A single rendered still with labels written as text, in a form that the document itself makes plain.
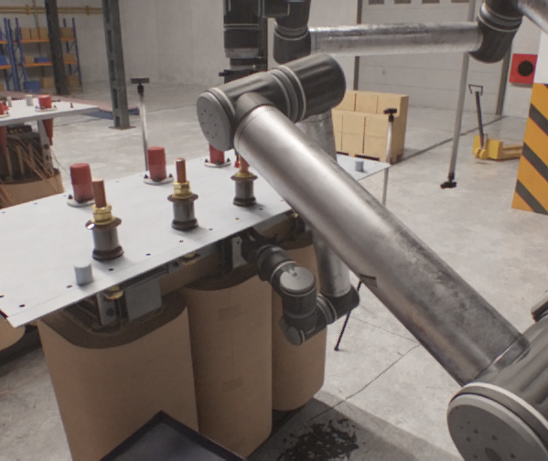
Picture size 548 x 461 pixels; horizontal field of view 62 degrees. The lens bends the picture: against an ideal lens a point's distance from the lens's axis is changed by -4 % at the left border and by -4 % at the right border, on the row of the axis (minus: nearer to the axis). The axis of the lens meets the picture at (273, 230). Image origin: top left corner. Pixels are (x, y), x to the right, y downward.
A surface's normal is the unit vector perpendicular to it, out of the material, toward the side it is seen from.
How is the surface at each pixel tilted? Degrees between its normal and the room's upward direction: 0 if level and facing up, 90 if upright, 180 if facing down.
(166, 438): 0
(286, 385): 90
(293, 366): 90
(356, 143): 90
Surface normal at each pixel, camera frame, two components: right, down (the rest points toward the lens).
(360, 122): -0.60, 0.30
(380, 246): -0.40, -0.27
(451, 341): -0.62, -0.02
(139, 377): 0.67, 0.28
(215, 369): 0.05, 0.38
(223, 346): 0.34, 0.36
